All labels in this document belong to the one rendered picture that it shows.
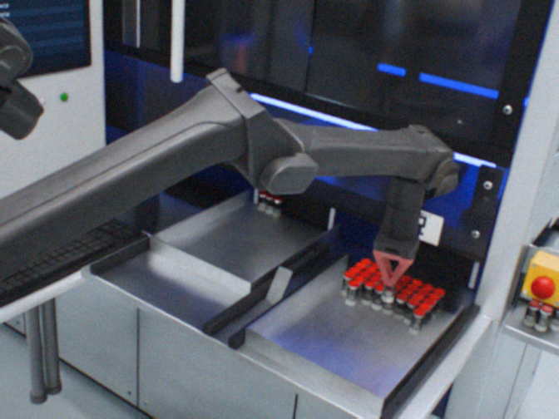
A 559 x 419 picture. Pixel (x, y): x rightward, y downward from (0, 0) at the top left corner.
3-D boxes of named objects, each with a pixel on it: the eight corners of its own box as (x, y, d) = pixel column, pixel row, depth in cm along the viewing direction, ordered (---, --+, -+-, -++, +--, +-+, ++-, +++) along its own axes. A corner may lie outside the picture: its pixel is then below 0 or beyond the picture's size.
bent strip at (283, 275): (277, 291, 127) (279, 265, 125) (289, 297, 126) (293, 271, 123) (231, 323, 116) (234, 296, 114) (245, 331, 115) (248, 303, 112)
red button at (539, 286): (531, 288, 119) (537, 268, 118) (554, 296, 117) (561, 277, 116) (526, 296, 116) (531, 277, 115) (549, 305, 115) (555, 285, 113)
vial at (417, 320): (411, 327, 121) (416, 306, 119) (422, 332, 120) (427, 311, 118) (406, 332, 119) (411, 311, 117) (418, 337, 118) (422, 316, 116)
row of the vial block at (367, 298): (343, 289, 130) (347, 269, 128) (427, 326, 121) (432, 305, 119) (338, 293, 128) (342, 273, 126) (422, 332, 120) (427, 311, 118)
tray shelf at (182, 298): (232, 202, 166) (232, 195, 165) (502, 310, 133) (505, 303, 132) (80, 276, 129) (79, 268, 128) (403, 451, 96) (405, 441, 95)
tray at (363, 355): (344, 269, 137) (347, 254, 136) (462, 319, 125) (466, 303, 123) (244, 344, 112) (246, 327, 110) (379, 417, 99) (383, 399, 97)
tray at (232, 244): (248, 201, 163) (249, 189, 161) (338, 237, 150) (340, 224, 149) (150, 251, 136) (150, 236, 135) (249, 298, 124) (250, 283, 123)
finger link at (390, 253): (413, 277, 117) (422, 230, 113) (405, 297, 111) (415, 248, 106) (375, 267, 119) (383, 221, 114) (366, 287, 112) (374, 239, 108)
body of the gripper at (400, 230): (421, 234, 114) (428, 195, 111) (411, 260, 105) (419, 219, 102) (384, 224, 116) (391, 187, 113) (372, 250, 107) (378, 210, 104)
